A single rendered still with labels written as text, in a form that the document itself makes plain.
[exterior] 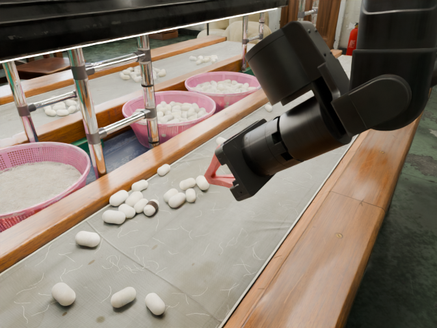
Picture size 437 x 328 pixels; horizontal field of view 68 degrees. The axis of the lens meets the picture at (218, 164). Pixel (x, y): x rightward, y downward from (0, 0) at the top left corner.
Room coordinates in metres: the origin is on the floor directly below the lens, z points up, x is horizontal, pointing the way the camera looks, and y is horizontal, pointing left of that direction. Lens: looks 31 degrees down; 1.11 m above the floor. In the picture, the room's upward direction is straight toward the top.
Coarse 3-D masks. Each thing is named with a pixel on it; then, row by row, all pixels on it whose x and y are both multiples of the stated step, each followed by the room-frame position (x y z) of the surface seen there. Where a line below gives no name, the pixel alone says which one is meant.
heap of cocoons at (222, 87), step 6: (198, 84) 1.19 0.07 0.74; (204, 84) 1.20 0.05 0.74; (216, 84) 1.19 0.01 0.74; (222, 84) 1.21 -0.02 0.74; (228, 84) 1.19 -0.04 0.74; (234, 84) 1.21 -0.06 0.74; (240, 84) 1.18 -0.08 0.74; (246, 84) 1.18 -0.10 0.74; (198, 90) 1.12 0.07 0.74; (204, 90) 1.14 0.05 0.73; (210, 90) 1.12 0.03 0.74; (216, 90) 1.12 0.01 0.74; (222, 90) 1.14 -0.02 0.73; (228, 90) 1.12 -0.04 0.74; (234, 90) 1.12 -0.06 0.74; (240, 90) 1.12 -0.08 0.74; (246, 90) 1.11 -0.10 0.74; (234, 96) 1.08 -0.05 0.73; (228, 102) 1.01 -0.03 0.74
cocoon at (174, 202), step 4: (176, 196) 0.47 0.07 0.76; (180, 196) 0.47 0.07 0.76; (184, 196) 0.47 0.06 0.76; (172, 200) 0.46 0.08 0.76; (176, 200) 0.46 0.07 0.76; (180, 200) 0.46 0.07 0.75; (184, 200) 0.47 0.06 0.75; (172, 204) 0.46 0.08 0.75; (176, 204) 0.46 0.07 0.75; (180, 204) 0.46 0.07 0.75
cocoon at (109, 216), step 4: (104, 212) 0.43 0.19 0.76; (108, 212) 0.42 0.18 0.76; (112, 212) 0.42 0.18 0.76; (116, 212) 0.42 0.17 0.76; (120, 212) 0.42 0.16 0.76; (104, 216) 0.42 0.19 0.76; (108, 216) 0.42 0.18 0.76; (112, 216) 0.42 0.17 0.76; (116, 216) 0.42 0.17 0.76; (120, 216) 0.42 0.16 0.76; (124, 216) 0.42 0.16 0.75; (104, 220) 0.42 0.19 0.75; (108, 220) 0.41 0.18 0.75; (112, 220) 0.41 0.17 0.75; (116, 220) 0.41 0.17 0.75; (120, 220) 0.41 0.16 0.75; (124, 220) 0.42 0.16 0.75
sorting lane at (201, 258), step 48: (144, 192) 0.51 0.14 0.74; (288, 192) 0.51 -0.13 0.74; (144, 240) 0.38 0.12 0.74; (192, 240) 0.38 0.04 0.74; (240, 240) 0.38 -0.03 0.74; (0, 288) 0.29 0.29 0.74; (48, 288) 0.29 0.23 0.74; (96, 288) 0.29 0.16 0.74; (144, 288) 0.29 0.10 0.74; (192, 288) 0.29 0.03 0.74; (240, 288) 0.29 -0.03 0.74
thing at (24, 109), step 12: (12, 60) 0.68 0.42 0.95; (12, 72) 0.67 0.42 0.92; (12, 84) 0.67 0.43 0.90; (12, 96) 0.67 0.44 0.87; (24, 96) 0.68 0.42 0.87; (60, 96) 0.75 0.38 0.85; (72, 96) 0.77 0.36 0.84; (24, 108) 0.67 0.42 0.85; (36, 108) 0.70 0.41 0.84; (24, 120) 0.67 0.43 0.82; (72, 144) 0.76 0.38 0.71; (84, 144) 0.77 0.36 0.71
